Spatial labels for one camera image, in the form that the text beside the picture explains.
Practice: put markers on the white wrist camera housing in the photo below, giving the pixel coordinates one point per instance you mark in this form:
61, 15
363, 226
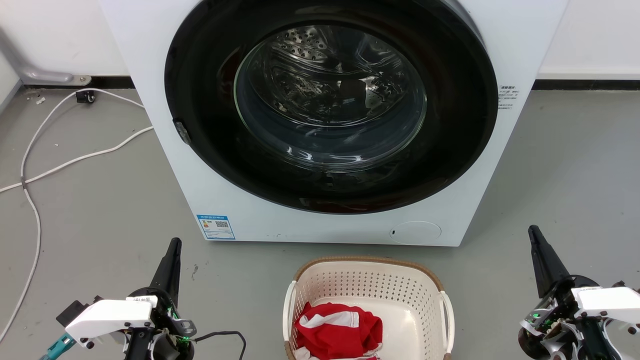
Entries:
107, 317
607, 302

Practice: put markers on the small text label sticker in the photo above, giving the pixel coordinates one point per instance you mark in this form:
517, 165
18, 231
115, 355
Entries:
507, 97

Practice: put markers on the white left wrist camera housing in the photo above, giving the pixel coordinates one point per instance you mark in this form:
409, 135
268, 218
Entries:
107, 317

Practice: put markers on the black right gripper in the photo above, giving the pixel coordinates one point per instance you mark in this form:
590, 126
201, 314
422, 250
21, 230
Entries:
555, 325

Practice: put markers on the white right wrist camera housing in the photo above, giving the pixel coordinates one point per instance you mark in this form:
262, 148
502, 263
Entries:
607, 302

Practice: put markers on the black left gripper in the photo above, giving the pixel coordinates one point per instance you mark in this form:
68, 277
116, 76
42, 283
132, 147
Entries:
167, 325

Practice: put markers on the black round washer door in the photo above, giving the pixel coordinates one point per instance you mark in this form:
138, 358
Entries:
450, 125

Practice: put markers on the round white filter cover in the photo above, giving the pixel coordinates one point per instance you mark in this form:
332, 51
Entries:
415, 232

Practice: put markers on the red and white garment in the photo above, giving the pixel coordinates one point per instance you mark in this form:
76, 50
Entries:
335, 332

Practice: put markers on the cream perforated laundry basket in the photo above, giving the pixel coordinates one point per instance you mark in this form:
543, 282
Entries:
400, 295

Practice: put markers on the blue energy label sticker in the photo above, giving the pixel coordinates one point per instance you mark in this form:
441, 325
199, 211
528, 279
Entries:
216, 227

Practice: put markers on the white front-load washing machine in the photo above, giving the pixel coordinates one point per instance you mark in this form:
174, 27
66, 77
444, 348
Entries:
510, 45

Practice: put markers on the grey drain pipe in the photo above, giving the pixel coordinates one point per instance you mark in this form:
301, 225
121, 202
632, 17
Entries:
37, 74

